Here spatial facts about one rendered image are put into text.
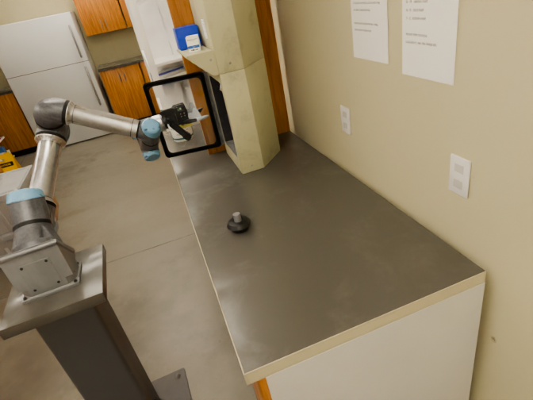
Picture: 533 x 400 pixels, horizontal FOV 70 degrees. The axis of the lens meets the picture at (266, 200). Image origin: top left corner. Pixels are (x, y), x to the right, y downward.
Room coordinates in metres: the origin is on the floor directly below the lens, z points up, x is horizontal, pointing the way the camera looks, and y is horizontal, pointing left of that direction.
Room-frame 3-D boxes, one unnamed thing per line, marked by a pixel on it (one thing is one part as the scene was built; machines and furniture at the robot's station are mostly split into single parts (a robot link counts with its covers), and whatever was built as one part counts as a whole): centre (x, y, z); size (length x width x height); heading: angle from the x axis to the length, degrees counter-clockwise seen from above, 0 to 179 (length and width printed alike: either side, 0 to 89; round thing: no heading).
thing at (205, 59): (1.81, 0.18, 1.46); 0.32 x 0.11 x 0.10; 13
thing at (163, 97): (1.96, 0.33, 1.19); 0.30 x 0.01 x 0.40; 93
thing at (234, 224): (1.21, 0.12, 0.97); 0.09 x 0.09 x 0.07
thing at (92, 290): (1.11, 0.78, 0.92); 0.32 x 0.32 x 0.04; 16
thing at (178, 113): (1.76, 0.33, 1.25); 0.12 x 0.08 x 0.09; 103
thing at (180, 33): (1.91, 0.20, 1.56); 0.10 x 0.10 x 0.09; 13
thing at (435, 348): (1.67, 0.02, 0.45); 2.05 x 0.67 x 0.90; 13
